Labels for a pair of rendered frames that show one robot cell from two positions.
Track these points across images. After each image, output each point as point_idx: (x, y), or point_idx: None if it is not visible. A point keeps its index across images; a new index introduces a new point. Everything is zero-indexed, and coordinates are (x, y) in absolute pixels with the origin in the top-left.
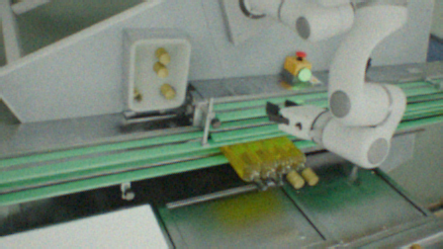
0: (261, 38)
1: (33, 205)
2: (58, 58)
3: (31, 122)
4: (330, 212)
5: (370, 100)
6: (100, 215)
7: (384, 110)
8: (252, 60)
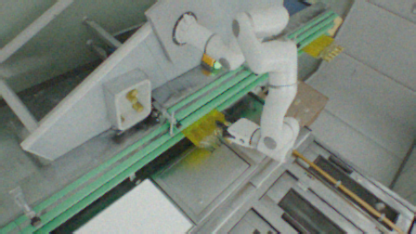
0: (187, 50)
1: None
2: (66, 118)
3: (57, 157)
4: None
5: (285, 138)
6: (123, 197)
7: (291, 138)
8: (183, 64)
